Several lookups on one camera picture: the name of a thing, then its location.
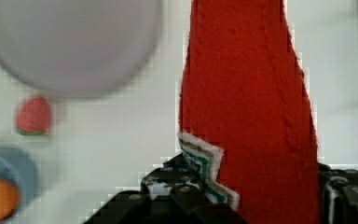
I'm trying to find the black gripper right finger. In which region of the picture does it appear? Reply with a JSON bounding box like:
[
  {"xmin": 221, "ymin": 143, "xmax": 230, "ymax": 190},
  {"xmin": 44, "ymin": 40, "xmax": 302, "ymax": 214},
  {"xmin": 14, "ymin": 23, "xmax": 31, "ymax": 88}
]
[{"xmin": 318, "ymin": 163, "xmax": 358, "ymax": 224}]

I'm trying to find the grey round plate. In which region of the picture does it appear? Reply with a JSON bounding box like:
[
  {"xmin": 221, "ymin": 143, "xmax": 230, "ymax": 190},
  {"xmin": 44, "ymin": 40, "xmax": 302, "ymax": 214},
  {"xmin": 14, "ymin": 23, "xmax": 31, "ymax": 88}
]
[{"xmin": 0, "ymin": 0, "xmax": 162, "ymax": 97}]

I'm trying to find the red knitted ketchup bottle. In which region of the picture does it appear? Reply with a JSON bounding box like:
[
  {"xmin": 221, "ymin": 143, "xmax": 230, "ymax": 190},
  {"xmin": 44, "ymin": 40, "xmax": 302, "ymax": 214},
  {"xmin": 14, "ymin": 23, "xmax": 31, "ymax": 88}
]
[{"xmin": 178, "ymin": 0, "xmax": 321, "ymax": 224}]

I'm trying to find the red knitted strawberry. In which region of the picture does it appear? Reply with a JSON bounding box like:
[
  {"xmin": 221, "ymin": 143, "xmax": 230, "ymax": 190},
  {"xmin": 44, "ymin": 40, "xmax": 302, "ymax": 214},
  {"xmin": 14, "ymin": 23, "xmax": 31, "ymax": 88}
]
[{"xmin": 16, "ymin": 95, "xmax": 52, "ymax": 135}]

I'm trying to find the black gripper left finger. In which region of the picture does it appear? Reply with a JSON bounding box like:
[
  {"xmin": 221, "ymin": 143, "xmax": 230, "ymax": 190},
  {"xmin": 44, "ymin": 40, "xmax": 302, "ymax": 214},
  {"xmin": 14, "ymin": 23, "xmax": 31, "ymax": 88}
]
[{"xmin": 83, "ymin": 155, "xmax": 246, "ymax": 224}]

